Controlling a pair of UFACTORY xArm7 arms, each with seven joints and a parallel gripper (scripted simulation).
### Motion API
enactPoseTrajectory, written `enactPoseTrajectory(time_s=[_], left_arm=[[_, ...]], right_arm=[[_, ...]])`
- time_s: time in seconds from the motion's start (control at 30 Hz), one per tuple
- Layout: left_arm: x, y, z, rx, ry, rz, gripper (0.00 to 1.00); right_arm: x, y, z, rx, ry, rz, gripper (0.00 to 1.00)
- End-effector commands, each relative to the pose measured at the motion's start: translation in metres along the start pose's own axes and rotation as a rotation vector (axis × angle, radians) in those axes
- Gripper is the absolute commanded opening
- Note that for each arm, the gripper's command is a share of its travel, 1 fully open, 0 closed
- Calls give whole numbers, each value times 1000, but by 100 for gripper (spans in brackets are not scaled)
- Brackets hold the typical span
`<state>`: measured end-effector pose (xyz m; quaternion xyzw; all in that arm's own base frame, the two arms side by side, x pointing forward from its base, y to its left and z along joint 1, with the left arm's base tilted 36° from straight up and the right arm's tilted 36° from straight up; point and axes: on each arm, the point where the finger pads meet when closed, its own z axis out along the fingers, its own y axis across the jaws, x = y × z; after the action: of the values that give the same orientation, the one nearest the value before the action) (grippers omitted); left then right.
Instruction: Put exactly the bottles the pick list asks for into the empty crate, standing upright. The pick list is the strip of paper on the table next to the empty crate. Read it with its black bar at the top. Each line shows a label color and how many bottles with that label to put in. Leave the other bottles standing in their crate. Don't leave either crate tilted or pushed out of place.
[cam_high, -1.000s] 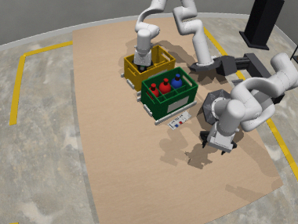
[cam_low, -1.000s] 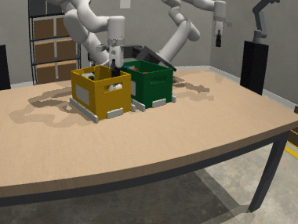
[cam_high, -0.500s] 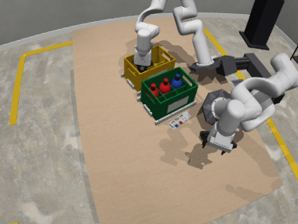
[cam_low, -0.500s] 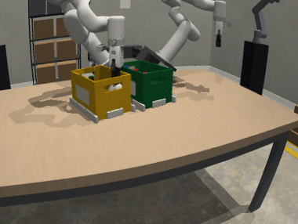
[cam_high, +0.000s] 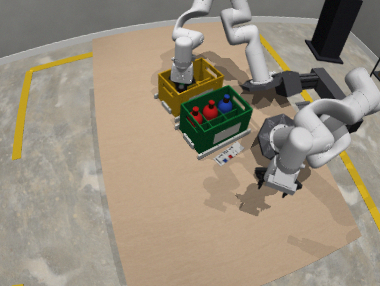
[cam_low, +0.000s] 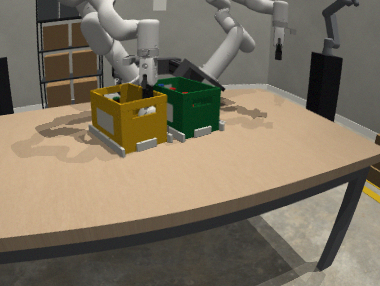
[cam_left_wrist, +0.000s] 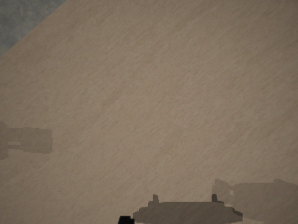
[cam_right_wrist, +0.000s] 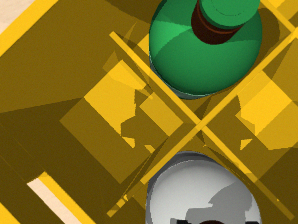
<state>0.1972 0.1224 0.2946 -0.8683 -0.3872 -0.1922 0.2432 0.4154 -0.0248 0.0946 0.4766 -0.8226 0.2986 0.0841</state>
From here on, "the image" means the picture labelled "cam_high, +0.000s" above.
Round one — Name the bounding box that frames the red bottle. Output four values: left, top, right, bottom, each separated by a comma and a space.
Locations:
187, 107, 203, 127
202, 100, 218, 121

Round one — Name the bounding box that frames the white paper pick list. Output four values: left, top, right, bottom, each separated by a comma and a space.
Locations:
213, 142, 244, 166

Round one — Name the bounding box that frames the yellow crate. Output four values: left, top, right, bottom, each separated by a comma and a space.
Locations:
158, 58, 224, 117

